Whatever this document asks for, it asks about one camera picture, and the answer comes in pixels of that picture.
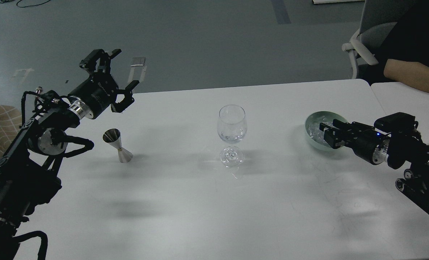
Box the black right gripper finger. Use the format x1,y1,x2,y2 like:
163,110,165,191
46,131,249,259
324,129,353,150
319,120,375,135

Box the white office chair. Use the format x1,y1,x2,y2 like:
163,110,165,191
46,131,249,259
342,0,417,79

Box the black floor cable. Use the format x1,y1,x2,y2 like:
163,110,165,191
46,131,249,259
0,0,52,15

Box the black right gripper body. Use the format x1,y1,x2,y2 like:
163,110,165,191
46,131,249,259
348,123,389,165

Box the clear ice cubes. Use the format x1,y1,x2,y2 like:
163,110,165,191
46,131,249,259
307,121,333,142

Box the clear wine glass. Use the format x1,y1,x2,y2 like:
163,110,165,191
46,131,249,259
216,105,247,167

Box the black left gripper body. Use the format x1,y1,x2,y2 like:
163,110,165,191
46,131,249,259
68,74,118,120

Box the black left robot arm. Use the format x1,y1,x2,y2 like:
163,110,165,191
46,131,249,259
0,49,139,260

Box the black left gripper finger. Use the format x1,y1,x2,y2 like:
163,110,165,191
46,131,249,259
111,80,140,113
79,49,122,79

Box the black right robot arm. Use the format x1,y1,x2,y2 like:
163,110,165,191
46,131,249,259
319,112,429,214

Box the steel double jigger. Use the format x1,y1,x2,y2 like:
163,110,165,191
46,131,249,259
102,129,133,163

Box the green bowl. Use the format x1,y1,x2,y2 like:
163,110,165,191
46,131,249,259
305,111,348,152

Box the person's black clothed torso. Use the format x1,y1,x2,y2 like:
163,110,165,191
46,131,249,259
362,0,429,84

